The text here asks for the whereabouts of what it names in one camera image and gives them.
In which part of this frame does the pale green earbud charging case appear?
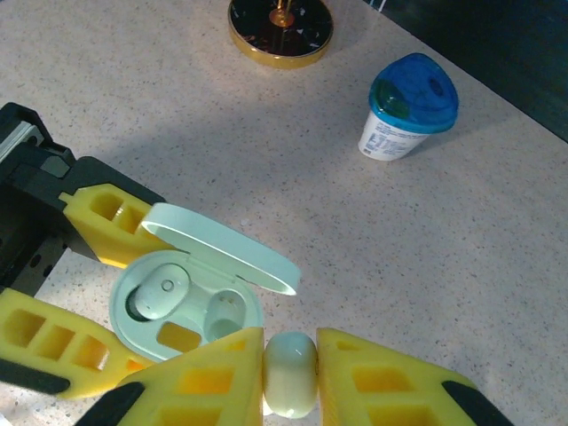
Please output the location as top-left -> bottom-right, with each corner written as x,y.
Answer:
108,201 -> 304,364

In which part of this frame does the blue triangular container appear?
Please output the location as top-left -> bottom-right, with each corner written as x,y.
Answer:
357,51 -> 461,164

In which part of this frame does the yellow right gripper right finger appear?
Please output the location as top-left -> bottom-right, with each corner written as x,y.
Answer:
315,327 -> 516,426

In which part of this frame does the pale green wireless earbud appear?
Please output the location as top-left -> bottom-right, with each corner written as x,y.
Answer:
126,261 -> 193,321
263,330 -> 320,419

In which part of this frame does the gold wire glass stand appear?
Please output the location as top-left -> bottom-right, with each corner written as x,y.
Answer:
226,0 -> 335,71

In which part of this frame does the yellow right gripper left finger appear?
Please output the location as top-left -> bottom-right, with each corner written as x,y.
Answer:
79,327 -> 266,426

